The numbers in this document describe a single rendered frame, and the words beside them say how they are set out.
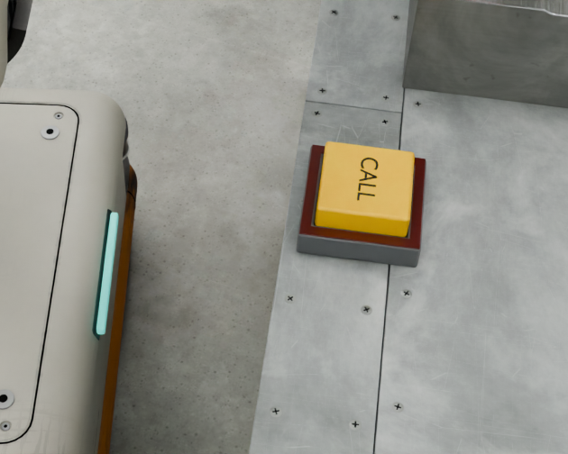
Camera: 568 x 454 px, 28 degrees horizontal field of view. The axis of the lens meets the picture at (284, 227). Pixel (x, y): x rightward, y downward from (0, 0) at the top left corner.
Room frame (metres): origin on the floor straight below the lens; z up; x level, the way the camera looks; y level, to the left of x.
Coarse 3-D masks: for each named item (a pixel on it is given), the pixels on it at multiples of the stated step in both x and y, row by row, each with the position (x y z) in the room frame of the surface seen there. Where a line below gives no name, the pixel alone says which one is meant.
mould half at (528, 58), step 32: (416, 0) 0.63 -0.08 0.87; (448, 0) 0.60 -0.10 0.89; (480, 0) 0.60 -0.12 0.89; (512, 0) 0.61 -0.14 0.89; (544, 0) 0.61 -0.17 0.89; (416, 32) 0.61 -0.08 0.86; (448, 32) 0.60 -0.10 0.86; (480, 32) 0.60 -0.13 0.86; (512, 32) 0.60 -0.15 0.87; (544, 32) 0.60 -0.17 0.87; (416, 64) 0.61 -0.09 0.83; (448, 64) 0.60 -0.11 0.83; (480, 64) 0.60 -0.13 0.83; (512, 64) 0.60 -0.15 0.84; (544, 64) 0.60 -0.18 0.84; (480, 96) 0.60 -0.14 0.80; (512, 96) 0.60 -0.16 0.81; (544, 96) 0.60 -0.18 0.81
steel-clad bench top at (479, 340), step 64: (384, 0) 0.70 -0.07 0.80; (320, 64) 0.62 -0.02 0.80; (384, 64) 0.63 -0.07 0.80; (320, 128) 0.56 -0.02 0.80; (384, 128) 0.56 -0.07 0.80; (448, 128) 0.57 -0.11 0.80; (512, 128) 0.57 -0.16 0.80; (448, 192) 0.51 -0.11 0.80; (512, 192) 0.51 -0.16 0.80; (320, 256) 0.44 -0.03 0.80; (448, 256) 0.45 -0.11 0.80; (512, 256) 0.46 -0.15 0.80; (320, 320) 0.39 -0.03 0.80; (448, 320) 0.40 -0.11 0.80; (512, 320) 0.41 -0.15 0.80; (320, 384) 0.35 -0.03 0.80; (384, 384) 0.35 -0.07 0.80; (448, 384) 0.36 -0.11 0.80; (512, 384) 0.36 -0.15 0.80; (256, 448) 0.30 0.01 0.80; (320, 448) 0.31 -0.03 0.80; (384, 448) 0.31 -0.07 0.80; (448, 448) 0.31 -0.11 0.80; (512, 448) 0.32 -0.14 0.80
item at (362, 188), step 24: (336, 144) 0.51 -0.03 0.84; (336, 168) 0.49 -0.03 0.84; (360, 168) 0.49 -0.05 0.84; (384, 168) 0.49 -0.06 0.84; (408, 168) 0.49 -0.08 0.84; (336, 192) 0.47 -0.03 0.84; (360, 192) 0.47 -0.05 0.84; (384, 192) 0.47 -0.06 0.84; (408, 192) 0.47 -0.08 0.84; (336, 216) 0.45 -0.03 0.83; (360, 216) 0.45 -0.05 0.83; (384, 216) 0.45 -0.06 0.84; (408, 216) 0.45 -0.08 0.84
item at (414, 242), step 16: (416, 160) 0.52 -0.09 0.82; (416, 176) 0.50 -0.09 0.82; (416, 192) 0.49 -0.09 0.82; (304, 208) 0.47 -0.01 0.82; (416, 208) 0.47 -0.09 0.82; (304, 224) 0.45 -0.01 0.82; (416, 224) 0.46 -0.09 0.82; (352, 240) 0.44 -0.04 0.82; (368, 240) 0.44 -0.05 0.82; (384, 240) 0.45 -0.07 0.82; (400, 240) 0.45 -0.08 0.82; (416, 240) 0.45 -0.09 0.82
